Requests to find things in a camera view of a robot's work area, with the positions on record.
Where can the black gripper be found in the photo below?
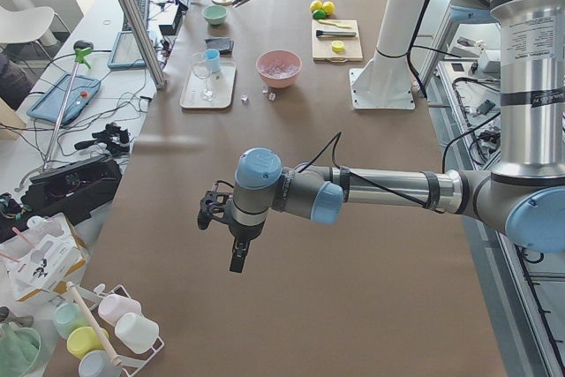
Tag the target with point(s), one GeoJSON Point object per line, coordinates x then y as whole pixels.
{"type": "Point", "coordinates": [241, 232]}

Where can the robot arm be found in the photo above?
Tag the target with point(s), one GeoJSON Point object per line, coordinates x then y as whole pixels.
{"type": "Point", "coordinates": [521, 196]}

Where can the pink bowl of ice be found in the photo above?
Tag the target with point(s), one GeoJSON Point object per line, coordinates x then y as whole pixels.
{"type": "Point", "coordinates": [279, 68]}

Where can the blue cup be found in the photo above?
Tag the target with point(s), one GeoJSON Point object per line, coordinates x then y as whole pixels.
{"type": "Point", "coordinates": [212, 57]}

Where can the white cup on rack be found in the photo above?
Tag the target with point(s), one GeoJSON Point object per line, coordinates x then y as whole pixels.
{"type": "Point", "coordinates": [137, 332]}

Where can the white cup rack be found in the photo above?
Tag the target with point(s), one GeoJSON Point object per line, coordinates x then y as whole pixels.
{"type": "Point", "coordinates": [119, 354]}

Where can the pink cup on rack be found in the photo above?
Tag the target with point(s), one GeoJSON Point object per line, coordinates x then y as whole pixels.
{"type": "Point", "coordinates": [114, 306]}

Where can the yellow cup on rack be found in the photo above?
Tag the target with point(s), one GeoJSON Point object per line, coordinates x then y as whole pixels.
{"type": "Point", "coordinates": [81, 341]}

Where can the grey cup on rack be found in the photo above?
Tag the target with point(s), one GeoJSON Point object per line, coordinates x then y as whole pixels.
{"type": "Point", "coordinates": [98, 364]}

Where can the green cup on rack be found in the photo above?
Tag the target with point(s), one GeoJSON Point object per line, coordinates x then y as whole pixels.
{"type": "Point", "coordinates": [68, 317]}

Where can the whole lemon upper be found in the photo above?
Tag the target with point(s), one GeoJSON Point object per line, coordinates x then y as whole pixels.
{"type": "Point", "coordinates": [316, 5]}

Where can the green bowl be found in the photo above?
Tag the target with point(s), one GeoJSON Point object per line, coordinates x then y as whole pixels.
{"type": "Point", "coordinates": [215, 14]}

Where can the yellow plastic knife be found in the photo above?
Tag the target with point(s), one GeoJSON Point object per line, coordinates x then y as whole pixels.
{"type": "Point", "coordinates": [334, 23]}

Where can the grey folded cloth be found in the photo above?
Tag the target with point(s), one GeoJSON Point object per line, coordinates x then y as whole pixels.
{"type": "Point", "coordinates": [223, 44]}

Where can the bamboo cutting board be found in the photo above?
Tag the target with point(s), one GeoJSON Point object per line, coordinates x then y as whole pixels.
{"type": "Point", "coordinates": [336, 40]}

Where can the half lemon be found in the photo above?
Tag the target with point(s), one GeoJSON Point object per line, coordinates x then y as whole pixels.
{"type": "Point", "coordinates": [337, 46]}

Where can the clear wine glass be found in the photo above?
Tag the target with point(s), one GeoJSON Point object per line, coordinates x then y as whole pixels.
{"type": "Point", "coordinates": [201, 71]}

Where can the cream serving tray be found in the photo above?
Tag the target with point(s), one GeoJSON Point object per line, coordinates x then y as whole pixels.
{"type": "Point", "coordinates": [216, 94]}

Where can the blue teach pendant far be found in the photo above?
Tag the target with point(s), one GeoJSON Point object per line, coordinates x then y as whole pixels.
{"type": "Point", "coordinates": [125, 53]}

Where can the black open case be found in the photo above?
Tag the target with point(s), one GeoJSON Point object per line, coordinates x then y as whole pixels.
{"type": "Point", "coordinates": [75, 189]}

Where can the cardboard product box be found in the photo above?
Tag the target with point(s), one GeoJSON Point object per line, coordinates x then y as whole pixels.
{"type": "Point", "coordinates": [41, 260]}

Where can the white chair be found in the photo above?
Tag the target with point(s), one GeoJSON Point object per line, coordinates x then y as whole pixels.
{"type": "Point", "coordinates": [19, 27]}

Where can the aluminium frame post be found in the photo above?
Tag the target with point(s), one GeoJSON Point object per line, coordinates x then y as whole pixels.
{"type": "Point", "coordinates": [131, 11]}

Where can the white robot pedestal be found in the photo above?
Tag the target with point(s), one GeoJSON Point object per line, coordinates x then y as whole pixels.
{"type": "Point", "coordinates": [386, 80]}

